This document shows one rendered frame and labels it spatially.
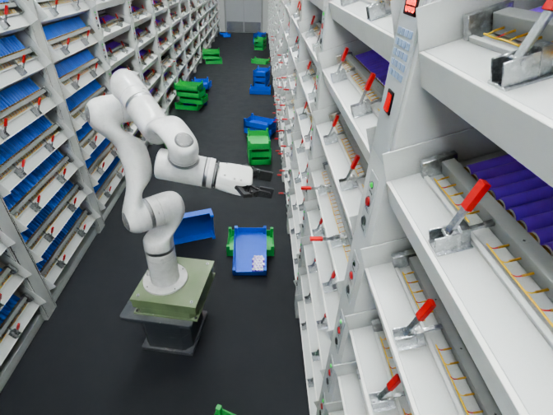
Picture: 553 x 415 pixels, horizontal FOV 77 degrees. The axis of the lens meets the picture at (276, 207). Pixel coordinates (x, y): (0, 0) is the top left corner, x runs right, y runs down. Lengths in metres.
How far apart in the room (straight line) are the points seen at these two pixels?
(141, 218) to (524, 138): 1.20
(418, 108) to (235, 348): 1.51
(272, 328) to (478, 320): 1.56
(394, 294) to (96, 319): 1.71
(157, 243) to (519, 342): 1.26
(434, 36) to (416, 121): 0.11
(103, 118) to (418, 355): 1.12
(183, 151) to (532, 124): 0.74
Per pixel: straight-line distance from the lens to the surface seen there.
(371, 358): 0.78
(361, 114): 0.80
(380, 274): 0.66
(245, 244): 2.20
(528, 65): 0.37
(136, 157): 1.33
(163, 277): 1.56
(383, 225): 0.62
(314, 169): 1.33
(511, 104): 0.34
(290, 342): 1.84
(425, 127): 0.55
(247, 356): 1.80
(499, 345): 0.38
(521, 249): 0.43
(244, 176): 0.97
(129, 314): 1.68
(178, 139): 0.91
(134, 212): 1.34
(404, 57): 0.53
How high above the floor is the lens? 1.53
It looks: 35 degrees down
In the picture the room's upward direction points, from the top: 2 degrees clockwise
